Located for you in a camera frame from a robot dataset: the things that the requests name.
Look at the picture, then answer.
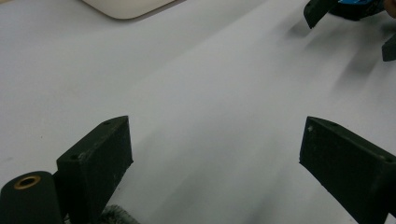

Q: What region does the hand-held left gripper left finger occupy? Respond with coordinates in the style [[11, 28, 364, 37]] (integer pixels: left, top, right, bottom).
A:
[[50, 115, 134, 224]]

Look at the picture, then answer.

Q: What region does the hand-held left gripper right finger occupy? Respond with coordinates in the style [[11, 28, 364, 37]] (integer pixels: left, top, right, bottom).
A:
[[299, 116, 396, 224]]

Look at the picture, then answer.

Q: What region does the blue toy car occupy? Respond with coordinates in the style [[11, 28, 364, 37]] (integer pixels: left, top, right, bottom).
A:
[[329, 0, 387, 21]]

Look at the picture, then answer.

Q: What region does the grey fuzzy cloth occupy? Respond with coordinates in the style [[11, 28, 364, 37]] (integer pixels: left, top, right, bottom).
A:
[[64, 203, 141, 224]]

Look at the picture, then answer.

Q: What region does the white plastic bin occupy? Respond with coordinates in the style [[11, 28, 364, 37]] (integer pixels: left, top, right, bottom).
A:
[[81, 0, 177, 21]]

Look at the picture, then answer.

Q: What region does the white table mat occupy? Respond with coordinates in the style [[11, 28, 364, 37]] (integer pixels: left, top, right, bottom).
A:
[[0, 0, 396, 224]]

